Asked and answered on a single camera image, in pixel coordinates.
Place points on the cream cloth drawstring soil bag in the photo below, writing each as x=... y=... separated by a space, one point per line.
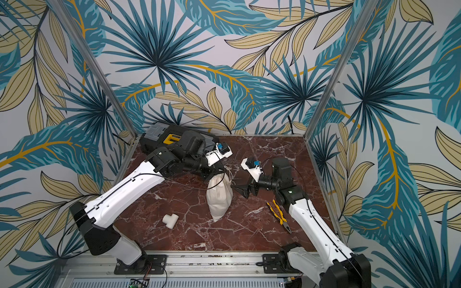
x=219 y=196

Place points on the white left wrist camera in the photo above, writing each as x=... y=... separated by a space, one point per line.
x=220 y=151

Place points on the right aluminium corner post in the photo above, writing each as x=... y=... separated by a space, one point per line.
x=343 y=59

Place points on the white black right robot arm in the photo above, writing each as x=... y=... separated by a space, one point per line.
x=335 y=265

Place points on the white PVC tee fitting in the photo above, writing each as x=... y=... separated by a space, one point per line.
x=170 y=220

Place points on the yellow black pliers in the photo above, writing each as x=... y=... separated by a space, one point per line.
x=278 y=214

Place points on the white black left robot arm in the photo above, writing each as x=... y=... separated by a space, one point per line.
x=95 y=220

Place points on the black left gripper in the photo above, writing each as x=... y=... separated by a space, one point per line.
x=213 y=170

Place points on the aluminium corner post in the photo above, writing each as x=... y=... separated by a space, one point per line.
x=77 y=38
x=343 y=59

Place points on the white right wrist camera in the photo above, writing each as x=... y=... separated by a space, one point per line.
x=253 y=166

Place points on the left aluminium corner post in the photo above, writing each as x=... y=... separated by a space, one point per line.
x=77 y=38

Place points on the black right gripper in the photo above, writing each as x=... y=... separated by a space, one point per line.
x=251 y=185

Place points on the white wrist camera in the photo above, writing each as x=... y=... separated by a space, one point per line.
x=253 y=166
x=220 y=151

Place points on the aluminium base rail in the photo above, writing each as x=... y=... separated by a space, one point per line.
x=183 y=269

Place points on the black toolbox yellow handle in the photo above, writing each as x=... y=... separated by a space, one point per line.
x=161 y=134

